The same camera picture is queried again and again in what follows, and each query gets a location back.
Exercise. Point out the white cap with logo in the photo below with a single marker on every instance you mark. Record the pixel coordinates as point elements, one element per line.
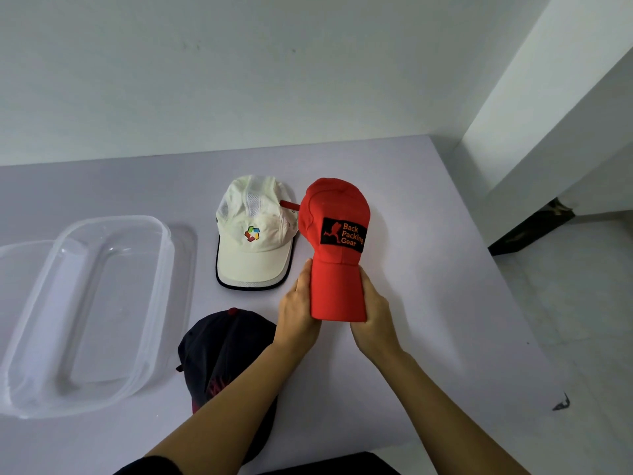
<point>252,262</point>

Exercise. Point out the person's right forearm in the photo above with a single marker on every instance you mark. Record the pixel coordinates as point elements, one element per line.
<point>445,425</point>

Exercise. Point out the clear plastic lid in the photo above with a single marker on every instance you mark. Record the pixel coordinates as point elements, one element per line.
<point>20,277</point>

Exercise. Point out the person's left forearm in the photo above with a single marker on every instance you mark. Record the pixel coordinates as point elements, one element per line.
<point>232,415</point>

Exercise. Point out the person's black trousers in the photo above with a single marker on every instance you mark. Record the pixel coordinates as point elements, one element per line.
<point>336,465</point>

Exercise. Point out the person's black left sleeve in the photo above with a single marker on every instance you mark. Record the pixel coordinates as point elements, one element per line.
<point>148,467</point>

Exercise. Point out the clear plastic box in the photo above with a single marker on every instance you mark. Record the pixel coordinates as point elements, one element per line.
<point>109,316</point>

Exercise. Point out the black object on floor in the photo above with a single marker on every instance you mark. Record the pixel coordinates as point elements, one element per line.
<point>534,227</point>

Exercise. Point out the red cap with patch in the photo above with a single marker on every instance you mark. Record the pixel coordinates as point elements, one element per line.
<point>336,291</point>

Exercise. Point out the person's left hand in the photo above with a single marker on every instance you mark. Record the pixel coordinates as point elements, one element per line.
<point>296,316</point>

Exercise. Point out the black and red cap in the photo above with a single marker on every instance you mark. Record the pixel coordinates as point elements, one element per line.
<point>222,346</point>

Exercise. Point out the person's right hand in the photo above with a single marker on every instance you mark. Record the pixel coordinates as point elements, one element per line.
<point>378,331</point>

